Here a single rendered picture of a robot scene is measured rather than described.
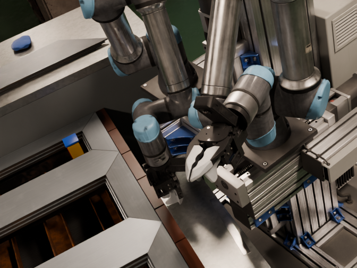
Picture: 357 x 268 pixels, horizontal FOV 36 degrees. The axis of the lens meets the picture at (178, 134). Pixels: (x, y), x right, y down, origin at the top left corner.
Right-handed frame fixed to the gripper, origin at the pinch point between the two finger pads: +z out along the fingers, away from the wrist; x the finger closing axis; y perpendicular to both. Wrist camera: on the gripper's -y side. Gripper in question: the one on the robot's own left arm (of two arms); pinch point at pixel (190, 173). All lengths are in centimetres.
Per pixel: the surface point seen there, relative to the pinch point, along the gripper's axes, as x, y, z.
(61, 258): 77, 51, -4
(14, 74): 139, 20, -67
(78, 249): 73, 51, -8
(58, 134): 120, 45, -57
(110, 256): 60, 53, -9
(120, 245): 59, 53, -14
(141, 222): 57, 54, -25
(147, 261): 49, 57, -13
